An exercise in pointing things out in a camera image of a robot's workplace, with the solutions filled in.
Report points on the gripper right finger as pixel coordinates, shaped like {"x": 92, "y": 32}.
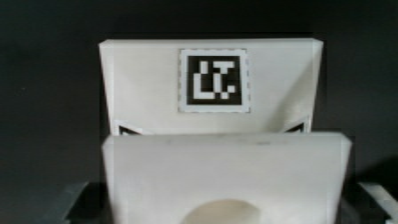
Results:
{"x": 382, "y": 194}

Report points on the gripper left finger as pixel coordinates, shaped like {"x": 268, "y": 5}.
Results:
{"x": 65, "y": 200}

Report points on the white lamp base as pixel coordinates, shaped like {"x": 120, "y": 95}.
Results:
{"x": 215, "y": 161}

